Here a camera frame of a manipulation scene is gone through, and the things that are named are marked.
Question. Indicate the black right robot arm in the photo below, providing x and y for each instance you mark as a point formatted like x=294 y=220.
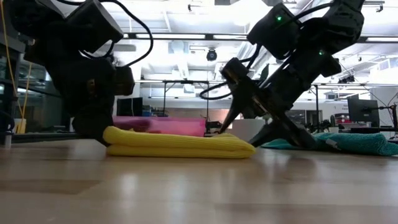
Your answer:
x=342 y=25

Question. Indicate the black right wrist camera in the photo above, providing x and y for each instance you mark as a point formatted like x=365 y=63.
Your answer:
x=273 y=31

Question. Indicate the pink plastic bin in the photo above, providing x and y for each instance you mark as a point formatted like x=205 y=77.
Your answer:
x=183 y=126

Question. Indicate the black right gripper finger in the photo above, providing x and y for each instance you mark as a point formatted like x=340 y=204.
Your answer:
x=239 y=90
x=286 y=132

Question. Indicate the long ceiling light strip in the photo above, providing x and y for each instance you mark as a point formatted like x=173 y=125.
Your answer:
x=171 y=36

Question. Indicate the black aluminium table frame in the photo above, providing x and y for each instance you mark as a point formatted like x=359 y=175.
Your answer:
x=46 y=137

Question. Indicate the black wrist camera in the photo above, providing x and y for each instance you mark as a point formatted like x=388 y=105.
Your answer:
x=93 y=25
x=273 y=31

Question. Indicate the small white cylinder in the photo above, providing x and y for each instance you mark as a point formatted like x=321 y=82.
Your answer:
x=8 y=140

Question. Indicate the black background robot arm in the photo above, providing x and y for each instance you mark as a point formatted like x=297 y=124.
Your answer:
x=213 y=125

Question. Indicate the teal microfiber towel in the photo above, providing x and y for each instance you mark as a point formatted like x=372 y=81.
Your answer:
x=357 y=143

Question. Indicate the white plant pot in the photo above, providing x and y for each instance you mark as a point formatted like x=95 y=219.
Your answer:
x=248 y=127

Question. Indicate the black computer monitor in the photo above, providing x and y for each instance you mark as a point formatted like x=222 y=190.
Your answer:
x=362 y=110
x=129 y=107

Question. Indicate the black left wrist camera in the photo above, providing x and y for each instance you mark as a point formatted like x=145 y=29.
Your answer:
x=93 y=25

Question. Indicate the bright yellow ribbed towel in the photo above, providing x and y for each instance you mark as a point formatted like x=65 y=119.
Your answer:
x=174 y=144

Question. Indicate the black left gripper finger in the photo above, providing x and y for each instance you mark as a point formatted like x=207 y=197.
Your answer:
x=91 y=126
x=124 y=81

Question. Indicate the small white container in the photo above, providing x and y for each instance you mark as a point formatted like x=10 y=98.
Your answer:
x=20 y=126

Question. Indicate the black background table frame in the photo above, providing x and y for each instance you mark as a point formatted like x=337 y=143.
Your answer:
x=186 y=82
x=316 y=99

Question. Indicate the black ceiling camera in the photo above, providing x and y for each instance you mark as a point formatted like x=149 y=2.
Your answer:
x=346 y=80
x=211 y=55

